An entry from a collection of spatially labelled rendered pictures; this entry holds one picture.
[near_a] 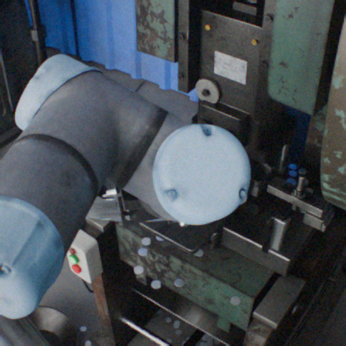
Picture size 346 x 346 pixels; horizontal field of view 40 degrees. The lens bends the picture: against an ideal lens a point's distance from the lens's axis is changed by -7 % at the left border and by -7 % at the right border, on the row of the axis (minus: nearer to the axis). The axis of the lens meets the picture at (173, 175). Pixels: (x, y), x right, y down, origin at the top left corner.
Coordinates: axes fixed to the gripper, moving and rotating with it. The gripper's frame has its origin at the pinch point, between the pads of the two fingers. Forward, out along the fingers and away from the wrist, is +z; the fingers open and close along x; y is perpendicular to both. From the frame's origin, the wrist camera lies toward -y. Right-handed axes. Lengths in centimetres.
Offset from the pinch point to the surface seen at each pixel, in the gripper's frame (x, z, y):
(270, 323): 32.2, 24.8, -22.3
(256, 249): 16.9, 32.9, -24.6
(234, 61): -21.1, 14.9, -21.6
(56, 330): 41, 104, 28
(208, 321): 39, 64, -18
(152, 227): 6.9, 29.7, -2.6
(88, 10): -117, 209, -15
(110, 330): 40, 84, 10
